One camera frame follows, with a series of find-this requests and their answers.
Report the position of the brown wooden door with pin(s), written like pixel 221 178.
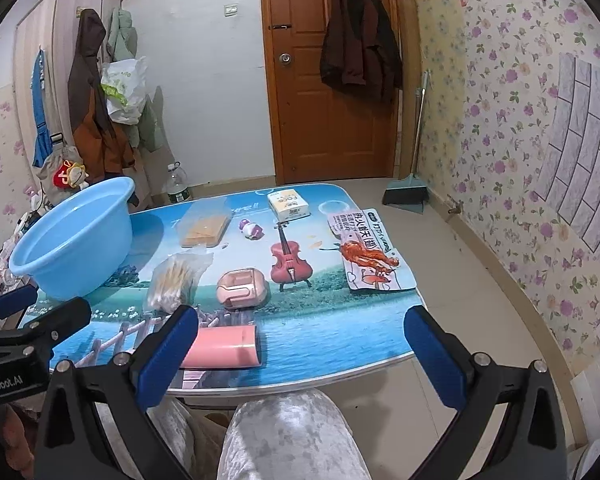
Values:
pixel 300 110

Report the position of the brass wall tap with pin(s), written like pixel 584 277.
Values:
pixel 453 208

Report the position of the white light switch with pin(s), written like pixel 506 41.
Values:
pixel 230 9

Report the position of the red and yellow plush toy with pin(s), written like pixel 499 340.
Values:
pixel 67 175

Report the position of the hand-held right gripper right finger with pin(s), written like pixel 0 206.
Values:
pixel 435 355

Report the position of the large clear water bottle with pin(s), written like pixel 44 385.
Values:
pixel 177 187

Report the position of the person's right leg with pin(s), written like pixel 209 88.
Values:
pixel 290 435

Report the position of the small pink bottle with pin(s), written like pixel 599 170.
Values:
pixel 242 287

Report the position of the blue cloth bag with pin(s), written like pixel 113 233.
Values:
pixel 41 120

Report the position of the grey shoulder bag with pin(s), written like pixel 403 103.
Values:
pixel 47 167

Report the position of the small white purple toy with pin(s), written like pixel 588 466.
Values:
pixel 252 230

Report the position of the light blue plastic basin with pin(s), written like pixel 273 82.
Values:
pixel 70 240

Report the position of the dark brown hanging jacket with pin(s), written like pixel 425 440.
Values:
pixel 360 50

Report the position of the white plastic bag green print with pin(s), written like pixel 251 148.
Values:
pixel 125 90

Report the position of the pale green garment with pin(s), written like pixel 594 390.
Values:
pixel 122 30

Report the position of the pile of small clutter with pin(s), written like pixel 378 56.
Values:
pixel 0 270

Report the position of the clear plastic toothpick box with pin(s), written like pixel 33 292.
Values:
pixel 202 230

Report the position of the person's left leg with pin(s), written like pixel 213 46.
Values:
pixel 175 425

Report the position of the clear jar of sticks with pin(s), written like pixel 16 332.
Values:
pixel 172 280

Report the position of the round metal door knob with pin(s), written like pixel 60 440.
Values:
pixel 285 58

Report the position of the white and yellow small box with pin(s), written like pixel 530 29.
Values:
pixel 287 205

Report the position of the pale wooden wardrobe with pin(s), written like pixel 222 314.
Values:
pixel 60 20

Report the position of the person's leg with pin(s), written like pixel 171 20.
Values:
pixel 290 435
pixel 175 425

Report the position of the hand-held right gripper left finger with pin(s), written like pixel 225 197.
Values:
pixel 165 355

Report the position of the black door latch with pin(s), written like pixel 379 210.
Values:
pixel 280 27

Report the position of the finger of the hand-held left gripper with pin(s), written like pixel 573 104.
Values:
pixel 10 301
pixel 60 317

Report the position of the pink cylindrical cup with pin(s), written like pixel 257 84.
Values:
pixel 220 347

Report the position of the chicken wing snack packet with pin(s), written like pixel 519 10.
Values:
pixel 370 260

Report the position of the brown and orange jacket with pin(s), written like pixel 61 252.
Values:
pixel 87 110

